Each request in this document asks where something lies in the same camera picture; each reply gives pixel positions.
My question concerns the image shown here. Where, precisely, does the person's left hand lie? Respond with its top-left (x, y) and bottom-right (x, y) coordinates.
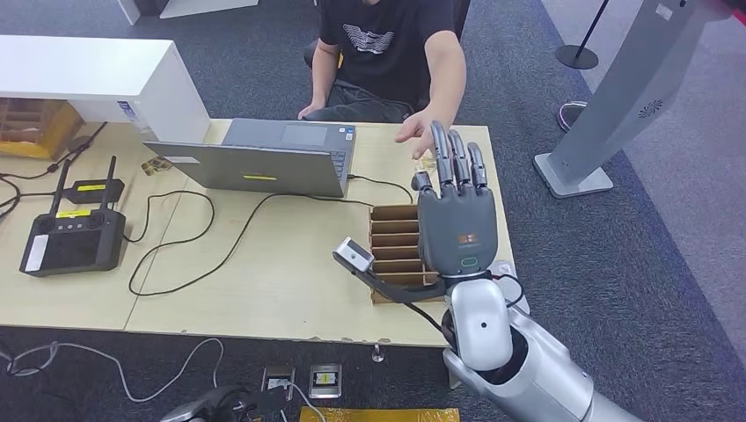
top-left (394, 107), bottom-right (444, 161)

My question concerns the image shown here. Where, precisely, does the person's right hand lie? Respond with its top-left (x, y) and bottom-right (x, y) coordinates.
top-left (296, 99), bottom-right (327, 121)

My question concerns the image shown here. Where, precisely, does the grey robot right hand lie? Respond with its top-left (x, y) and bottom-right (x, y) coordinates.
top-left (410, 120), bottom-right (500, 278)

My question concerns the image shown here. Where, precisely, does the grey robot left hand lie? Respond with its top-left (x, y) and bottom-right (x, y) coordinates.
top-left (189, 384), bottom-right (254, 422)

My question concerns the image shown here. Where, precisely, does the grey card reader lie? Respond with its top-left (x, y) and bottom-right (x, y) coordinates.
top-left (486, 259), bottom-right (531, 316)

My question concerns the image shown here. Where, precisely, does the wooden card organizer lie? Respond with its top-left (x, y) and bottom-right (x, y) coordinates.
top-left (368, 202), bottom-right (447, 305)

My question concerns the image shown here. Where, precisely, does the person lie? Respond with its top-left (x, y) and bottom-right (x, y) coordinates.
top-left (296, 0), bottom-right (472, 161)

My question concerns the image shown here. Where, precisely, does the floor socket with plug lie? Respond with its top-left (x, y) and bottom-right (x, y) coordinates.
top-left (260, 365), bottom-right (296, 402)

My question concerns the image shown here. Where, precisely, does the grey laptop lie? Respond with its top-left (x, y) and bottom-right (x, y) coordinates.
top-left (143, 118), bottom-right (357, 200)

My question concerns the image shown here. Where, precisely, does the floor socket yellow label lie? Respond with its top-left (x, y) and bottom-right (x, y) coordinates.
top-left (309, 363), bottom-right (344, 400)

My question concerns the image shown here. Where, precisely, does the shoe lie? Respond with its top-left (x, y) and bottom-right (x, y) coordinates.
top-left (556, 101), bottom-right (589, 134)

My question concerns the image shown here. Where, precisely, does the white furniture panel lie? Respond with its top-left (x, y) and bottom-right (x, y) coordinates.
top-left (116, 0), bottom-right (260, 25)

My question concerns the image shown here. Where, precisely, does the flat yellow box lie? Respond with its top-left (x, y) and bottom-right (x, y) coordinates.
top-left (298, 407), bottom-right (462, 422)

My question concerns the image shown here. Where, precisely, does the black remote controller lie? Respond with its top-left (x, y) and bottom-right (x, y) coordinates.
top-left (18, 155), bottom-right (127, 279)

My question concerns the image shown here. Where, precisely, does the grey kiosk stand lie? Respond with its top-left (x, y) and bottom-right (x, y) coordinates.
top-left (533, 0), bottom-right (718, 200)

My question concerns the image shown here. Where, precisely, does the white cabinet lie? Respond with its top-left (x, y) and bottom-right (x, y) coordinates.
top-left (0, 34), bottom-right (211, 144)

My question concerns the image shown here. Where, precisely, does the black adapter yellow label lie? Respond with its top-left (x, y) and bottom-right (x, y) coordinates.
top-left (63, 178), bottom-right (126, 206)

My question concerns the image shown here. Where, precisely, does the yellow cardboard box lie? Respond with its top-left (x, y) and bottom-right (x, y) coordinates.
top-left (0, 98), bottom-right (84, 161)

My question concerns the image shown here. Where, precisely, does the red barrier belt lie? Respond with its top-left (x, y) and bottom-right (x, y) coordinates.
top-left (707, 0), bottom-right (746, 25)

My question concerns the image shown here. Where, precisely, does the grey floor cable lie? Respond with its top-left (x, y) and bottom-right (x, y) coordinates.
top-left (0, 338), bottom-right (225, 404)

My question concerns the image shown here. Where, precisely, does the white socket cable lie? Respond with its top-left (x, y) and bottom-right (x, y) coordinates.
top-left (279, 381), bottom-right (327, 422)

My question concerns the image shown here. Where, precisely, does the black camera bracket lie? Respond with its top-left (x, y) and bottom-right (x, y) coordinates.
top-left (334, 256), bottom-right (462, 305)

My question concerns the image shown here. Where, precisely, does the long black laptop cable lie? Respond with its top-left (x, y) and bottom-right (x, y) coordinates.
top-left (123, 173), bottom-right (415, 298)

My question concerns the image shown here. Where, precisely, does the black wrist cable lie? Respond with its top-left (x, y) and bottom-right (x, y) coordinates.
top-left (416, 272), bottom-right (526, 351)

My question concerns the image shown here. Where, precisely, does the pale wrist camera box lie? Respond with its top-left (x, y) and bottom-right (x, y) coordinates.
top-left (333, 236), bottom-right (376, 273)

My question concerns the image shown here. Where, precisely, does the thin black cable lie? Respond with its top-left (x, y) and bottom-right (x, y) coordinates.
top-left (0, 178), bottom-right (67, 221)
top-left (0, 120), bottom-right (109, 180)

